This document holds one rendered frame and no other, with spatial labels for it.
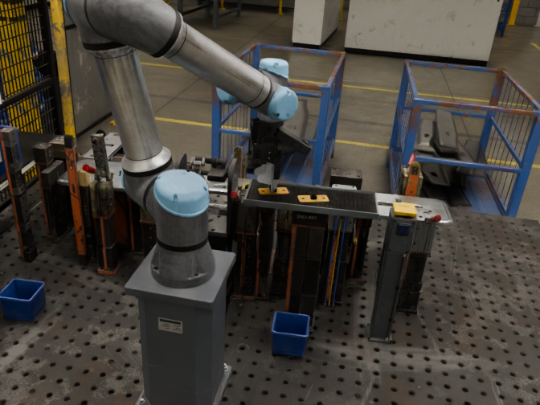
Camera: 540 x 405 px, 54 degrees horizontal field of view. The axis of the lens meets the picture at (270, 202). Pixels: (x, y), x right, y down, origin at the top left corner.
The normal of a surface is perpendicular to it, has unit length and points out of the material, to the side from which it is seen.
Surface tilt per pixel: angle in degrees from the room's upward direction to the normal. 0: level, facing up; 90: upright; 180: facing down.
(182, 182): 7
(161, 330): 90
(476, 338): 0
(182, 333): 90
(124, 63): 90
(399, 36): 90
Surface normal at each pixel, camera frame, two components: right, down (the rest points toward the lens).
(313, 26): -0.25, 0.43
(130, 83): 0.58, 0.41
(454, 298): 0.06, -0.89
